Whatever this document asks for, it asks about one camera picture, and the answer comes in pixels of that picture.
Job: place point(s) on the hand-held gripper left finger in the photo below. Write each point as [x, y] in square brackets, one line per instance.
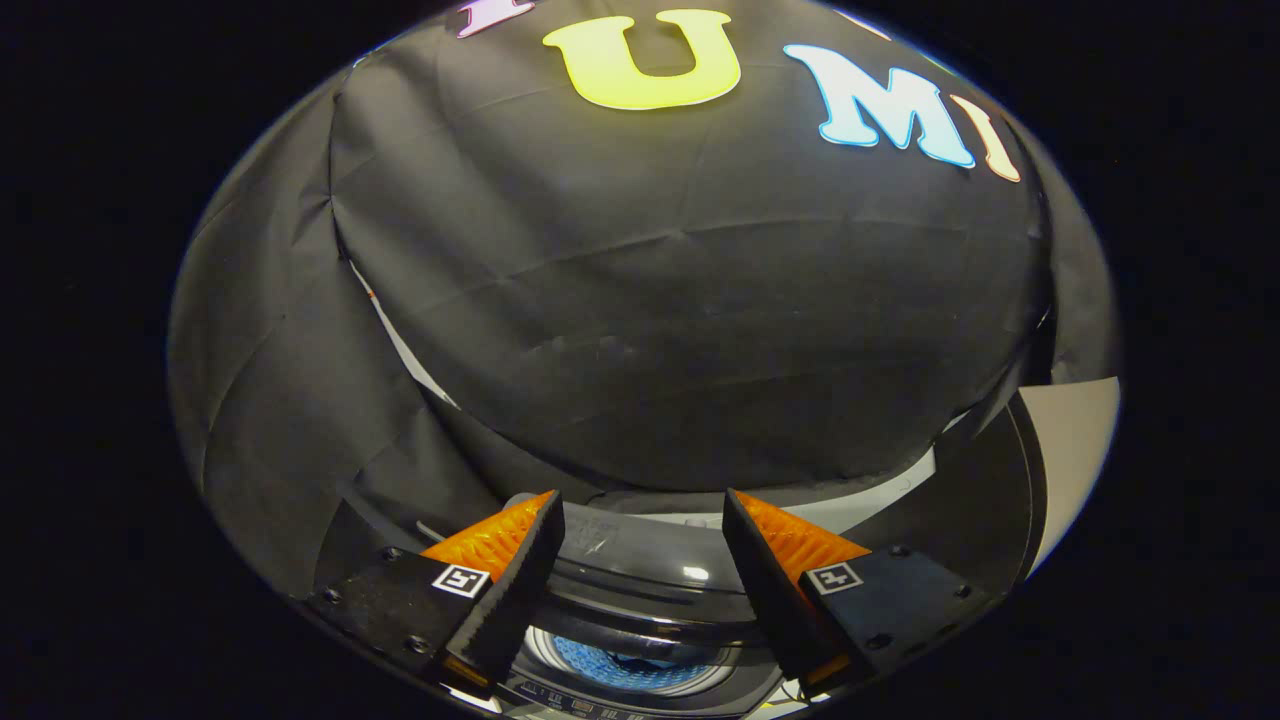
[520, 585]

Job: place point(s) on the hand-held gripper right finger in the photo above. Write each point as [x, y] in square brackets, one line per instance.
[765, 590]

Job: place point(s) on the light blue polo shirt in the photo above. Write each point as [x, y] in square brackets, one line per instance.
[620, 670]

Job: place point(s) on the grey top-load washing machine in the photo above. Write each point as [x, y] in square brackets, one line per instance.
[600, 708]

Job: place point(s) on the black backdrop cloth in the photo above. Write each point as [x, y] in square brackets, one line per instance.
[650, 300]

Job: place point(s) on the beige cabinet with dark top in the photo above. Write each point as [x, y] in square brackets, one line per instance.
[1070, 440]

